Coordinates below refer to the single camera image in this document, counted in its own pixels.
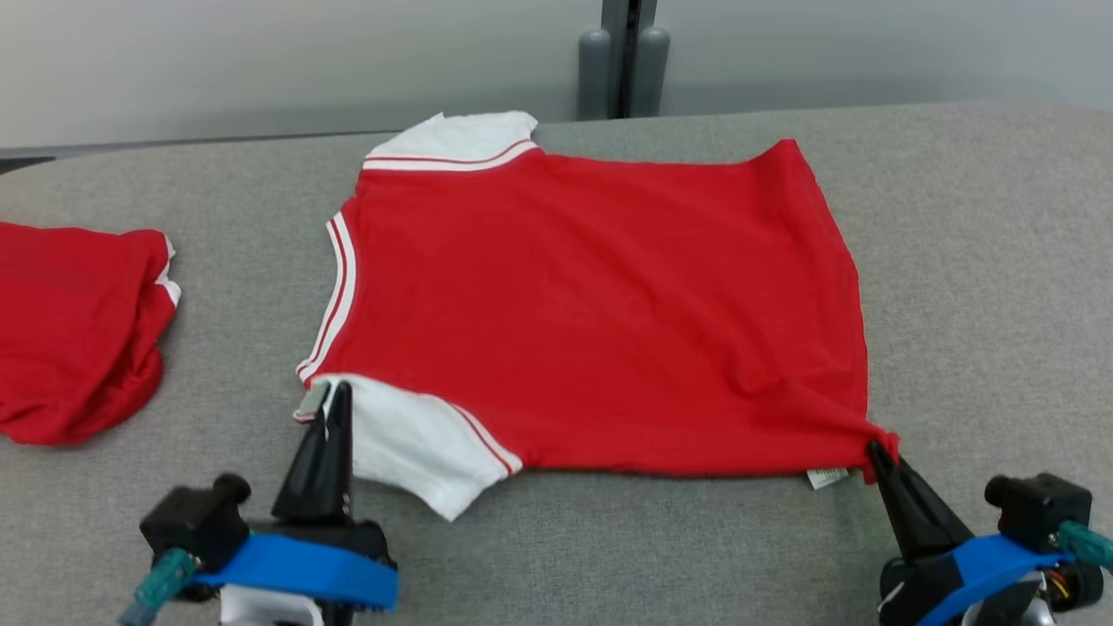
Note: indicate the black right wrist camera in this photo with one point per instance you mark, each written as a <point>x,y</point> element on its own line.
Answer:
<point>1039,509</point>

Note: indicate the red shorts with white stripe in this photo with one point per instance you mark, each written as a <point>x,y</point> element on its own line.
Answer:
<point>78,330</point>

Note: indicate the grey partition post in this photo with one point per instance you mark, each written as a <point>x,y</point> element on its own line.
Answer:
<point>628,52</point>

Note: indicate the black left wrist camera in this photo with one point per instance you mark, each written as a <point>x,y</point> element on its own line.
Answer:
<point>196,522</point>

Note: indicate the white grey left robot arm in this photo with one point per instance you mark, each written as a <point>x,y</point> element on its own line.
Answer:
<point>261,609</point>

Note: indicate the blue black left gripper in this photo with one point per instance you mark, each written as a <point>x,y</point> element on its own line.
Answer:
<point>304,569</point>

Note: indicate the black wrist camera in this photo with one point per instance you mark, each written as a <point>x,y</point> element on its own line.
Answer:
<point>1039,509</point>
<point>196,522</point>

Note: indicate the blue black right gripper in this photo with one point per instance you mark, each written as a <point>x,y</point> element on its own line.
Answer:
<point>930,591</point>

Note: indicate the red shirt with white sleeves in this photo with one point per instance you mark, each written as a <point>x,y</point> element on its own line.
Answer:
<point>591,304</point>

